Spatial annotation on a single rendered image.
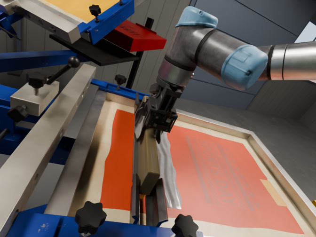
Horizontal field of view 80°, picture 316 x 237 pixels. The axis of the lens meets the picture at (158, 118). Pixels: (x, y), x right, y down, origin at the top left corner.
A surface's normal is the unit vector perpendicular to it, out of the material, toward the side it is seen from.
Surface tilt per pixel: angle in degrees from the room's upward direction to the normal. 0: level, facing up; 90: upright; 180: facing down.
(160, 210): 45
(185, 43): 101
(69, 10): 32
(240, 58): 66
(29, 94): 0
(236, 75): 107
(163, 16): 90
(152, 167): 0
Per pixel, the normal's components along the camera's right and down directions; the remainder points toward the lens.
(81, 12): 0.10, -0.49
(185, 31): -0.52, 0.19
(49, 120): 0.36, -0.80
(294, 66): -0.61, 0.49
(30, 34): 0.32, 0.60
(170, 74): -0.34, 0.39
